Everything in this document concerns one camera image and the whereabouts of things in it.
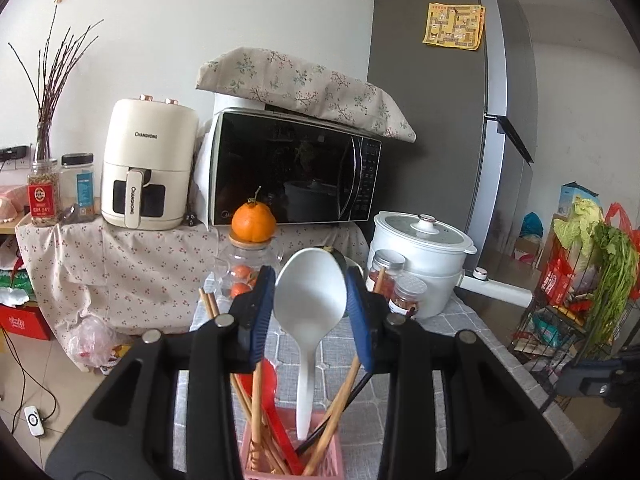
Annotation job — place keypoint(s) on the large orange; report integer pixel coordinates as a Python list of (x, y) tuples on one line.
[(252, 222)]

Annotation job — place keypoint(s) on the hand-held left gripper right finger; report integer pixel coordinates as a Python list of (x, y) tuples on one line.
[(357, 320)]

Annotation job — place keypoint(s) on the napa cabbage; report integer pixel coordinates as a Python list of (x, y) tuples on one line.
[(575, 225)]

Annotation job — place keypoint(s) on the clear glass jar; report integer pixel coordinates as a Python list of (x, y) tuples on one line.
[(225, 270)]

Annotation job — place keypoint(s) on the pink perforated plastic basket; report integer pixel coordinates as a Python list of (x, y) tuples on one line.
[(325, 465)]

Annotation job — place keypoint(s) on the yellow printed paper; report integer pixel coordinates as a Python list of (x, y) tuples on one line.
[(454, 25)]

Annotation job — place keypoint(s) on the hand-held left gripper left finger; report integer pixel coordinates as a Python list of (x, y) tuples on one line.
[(264, 310)]

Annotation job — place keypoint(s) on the white small device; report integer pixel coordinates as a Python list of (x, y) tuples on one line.
[(34, 421)]

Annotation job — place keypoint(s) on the white electric cooker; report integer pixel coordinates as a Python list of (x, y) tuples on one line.
[(430, 260)]

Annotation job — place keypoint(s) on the cream air fryer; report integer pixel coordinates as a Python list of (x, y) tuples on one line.
[(150, 150)]

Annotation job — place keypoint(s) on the blue label clear jar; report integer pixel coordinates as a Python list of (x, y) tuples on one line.
[(77, 187)]

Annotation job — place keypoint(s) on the red plastic spoon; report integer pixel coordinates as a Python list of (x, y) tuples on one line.
[(272, 405)]

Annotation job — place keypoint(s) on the red plastic bag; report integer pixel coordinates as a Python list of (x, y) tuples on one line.
[(555, 280)]

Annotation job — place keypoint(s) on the dark green squash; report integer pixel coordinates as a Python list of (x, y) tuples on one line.
[(339, 257)]

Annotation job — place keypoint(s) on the wooden chopstick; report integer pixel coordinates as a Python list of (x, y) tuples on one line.
[(212, 305), (204, 300), (380, 280), (342, 395), (256, 410)]

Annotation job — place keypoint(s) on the grey refrigerator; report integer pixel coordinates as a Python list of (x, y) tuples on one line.
[(425, 110)]

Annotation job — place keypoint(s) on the red label snack jar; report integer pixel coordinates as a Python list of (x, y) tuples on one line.
[(407, 295), (387, 270)]

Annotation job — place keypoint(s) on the cardboard box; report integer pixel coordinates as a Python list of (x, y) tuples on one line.
[(525, 252)]

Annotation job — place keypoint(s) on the red label nut jar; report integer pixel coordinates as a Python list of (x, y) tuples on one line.
[(42, 192)]

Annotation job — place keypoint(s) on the light blue carton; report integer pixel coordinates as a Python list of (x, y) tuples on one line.
[(570, 195)]

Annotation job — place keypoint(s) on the blue plastic bag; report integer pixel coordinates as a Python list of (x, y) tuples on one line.
[(532, 225)]

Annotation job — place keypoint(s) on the leafy green vegetable bunch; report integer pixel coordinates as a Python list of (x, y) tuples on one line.
[(612, 270)]

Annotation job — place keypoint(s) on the glass vase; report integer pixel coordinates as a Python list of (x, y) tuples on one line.
[(42, 145)]

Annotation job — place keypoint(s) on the small black figurine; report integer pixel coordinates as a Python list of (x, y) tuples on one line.
[(190, 220)]

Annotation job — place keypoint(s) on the small orange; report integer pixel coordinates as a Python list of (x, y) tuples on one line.
[(245, 272), (241, 290)]

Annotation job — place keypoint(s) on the black microwave oven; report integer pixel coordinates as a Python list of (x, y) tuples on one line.
[(290, 170)]

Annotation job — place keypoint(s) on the floral tablecloth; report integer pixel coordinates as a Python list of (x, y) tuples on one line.
[(125, 270)]

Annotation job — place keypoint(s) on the red box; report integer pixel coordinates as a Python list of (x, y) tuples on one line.
[(22, 322)]

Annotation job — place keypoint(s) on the white rice spoon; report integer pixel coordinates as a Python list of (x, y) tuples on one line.
[(310, 300)]

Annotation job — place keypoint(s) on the black chopstick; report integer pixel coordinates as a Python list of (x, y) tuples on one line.
[(350, 396)]

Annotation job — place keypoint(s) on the floral cover cloth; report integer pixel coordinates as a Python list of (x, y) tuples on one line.
[(300, 80)]

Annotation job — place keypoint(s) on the dry twig bundle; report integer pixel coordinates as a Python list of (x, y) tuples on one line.
[(50, 85)]

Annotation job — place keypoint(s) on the white bowl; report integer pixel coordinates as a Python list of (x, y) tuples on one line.
[(356, 264)]

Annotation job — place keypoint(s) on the grey checked tablecloth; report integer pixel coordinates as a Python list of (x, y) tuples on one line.
[(330, 345)]

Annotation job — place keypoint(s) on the clear plastic bag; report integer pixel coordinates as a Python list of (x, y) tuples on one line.
[(95, 342)]

